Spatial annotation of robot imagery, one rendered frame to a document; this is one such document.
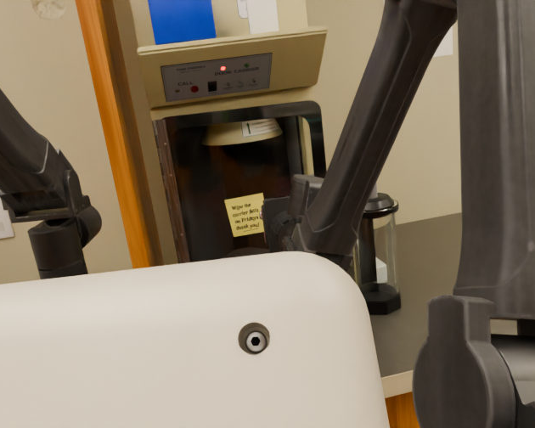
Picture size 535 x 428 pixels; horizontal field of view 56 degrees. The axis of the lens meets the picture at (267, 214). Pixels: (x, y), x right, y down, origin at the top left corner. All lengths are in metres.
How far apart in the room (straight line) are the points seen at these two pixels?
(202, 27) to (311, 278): 0.72
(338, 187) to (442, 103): 1.08
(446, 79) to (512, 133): 1.28
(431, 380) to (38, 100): 1.25
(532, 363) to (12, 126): 0.50
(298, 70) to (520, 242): 0.67
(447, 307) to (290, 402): 0.19
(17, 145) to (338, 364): 0.47
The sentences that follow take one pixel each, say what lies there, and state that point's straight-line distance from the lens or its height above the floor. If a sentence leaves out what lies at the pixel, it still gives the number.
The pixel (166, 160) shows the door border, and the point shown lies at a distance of 0.97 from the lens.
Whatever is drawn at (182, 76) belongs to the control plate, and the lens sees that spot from 0.90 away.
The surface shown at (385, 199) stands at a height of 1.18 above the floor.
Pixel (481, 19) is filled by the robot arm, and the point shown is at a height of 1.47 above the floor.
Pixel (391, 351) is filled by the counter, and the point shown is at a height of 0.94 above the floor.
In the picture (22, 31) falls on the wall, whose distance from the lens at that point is 1.45.
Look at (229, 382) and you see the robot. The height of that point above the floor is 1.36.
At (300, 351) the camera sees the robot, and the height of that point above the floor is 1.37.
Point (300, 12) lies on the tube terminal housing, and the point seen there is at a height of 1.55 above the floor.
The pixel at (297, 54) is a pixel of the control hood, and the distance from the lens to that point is 0.92.
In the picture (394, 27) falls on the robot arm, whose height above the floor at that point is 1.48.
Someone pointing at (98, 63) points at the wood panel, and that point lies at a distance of 0.89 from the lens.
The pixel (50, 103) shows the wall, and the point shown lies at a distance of 1.43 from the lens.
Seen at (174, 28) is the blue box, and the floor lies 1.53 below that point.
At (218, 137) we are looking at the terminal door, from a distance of 0.93.
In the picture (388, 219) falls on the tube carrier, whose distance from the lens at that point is 1.01.
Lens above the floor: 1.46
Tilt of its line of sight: 16 degrees down
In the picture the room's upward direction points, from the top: 7 degrees counter-clockwise
